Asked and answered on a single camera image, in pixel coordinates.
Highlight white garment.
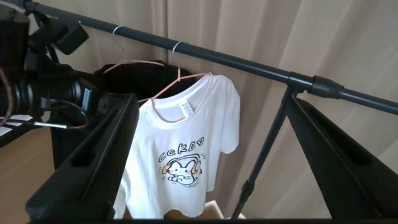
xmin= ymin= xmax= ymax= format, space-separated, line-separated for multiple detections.
xmin=113 ymin=73 xmax=242 ymax=220

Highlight pink clothes hanger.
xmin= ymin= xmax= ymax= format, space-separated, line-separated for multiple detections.
xmin=137 ymin=41 xmax=213 ymax=123
xmin=103 ymin=25 xmax=166 ymax=75

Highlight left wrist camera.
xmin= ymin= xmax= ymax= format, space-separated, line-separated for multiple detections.
xmin=29 ymin=17 xmax=90 ymax=63

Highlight black shorts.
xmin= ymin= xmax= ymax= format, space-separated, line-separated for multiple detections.
xmin=49 ymin=60 xmax=200 ymax=171

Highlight black clothes rack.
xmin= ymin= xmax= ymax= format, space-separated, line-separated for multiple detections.
xmin=0 ymin=0 xmax=398 ymax=220

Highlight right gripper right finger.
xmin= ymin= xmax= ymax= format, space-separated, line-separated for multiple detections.
xmin=285 ymin=95 xmax=398 ymax=218

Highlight beige curtain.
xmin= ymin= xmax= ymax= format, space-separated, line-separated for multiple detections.
xmin=27 ymin=0 xmax=398 ymax=220

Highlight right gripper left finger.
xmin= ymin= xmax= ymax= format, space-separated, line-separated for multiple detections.
xmin=24 ymin=92 xmax=141 ymax=222

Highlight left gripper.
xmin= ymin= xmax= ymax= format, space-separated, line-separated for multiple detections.
xmin=14 ymin=77 xmax=109 ymax=118

